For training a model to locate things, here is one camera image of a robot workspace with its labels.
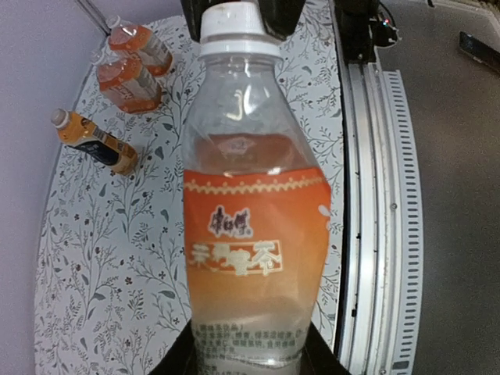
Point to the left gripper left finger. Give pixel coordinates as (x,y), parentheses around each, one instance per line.
(180,358)

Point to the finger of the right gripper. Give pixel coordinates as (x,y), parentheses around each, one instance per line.
(193,10)
(280,17)

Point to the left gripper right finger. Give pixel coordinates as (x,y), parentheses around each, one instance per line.
(317,358)

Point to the orange bottle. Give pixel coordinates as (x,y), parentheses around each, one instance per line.
(256,203)
(126,83)
(131,40)

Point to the yellow dark-label bottle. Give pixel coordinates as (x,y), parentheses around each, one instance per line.
(84,135)

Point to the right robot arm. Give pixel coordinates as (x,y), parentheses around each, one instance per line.
(361,24)

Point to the floral tablecloth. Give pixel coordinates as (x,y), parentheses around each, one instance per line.
(110,294)

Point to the aluminium front rail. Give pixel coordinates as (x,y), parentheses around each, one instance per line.
(381,286)

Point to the left metal frame post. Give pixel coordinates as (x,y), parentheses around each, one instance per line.
(94,14)

